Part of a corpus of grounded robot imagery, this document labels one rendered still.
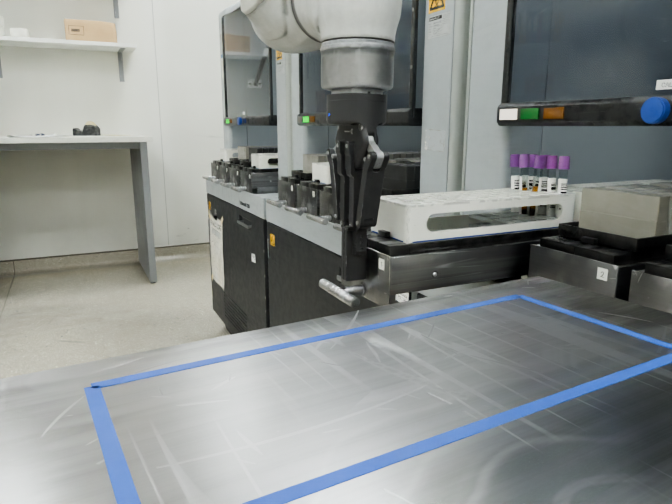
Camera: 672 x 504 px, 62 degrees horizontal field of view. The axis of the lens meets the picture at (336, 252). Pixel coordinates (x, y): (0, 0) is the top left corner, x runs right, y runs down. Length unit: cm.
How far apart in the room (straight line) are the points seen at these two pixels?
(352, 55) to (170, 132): 356
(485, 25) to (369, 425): 82
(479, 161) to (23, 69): 349
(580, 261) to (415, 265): 20
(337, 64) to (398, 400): 46
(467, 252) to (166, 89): 360
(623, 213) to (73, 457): 68
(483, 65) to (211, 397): 81
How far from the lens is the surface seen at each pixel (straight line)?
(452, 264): 74
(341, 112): 68
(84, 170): 415
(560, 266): 76
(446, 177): 108
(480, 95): 101
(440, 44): 111
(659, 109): 74
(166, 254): 427
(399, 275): 69
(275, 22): 80
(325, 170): 143
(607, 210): 81
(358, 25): 68
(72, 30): 392
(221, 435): 28
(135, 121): 416
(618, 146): 116
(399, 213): 72
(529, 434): 29
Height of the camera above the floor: 96
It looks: 13 degrees down
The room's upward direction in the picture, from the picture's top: straight up
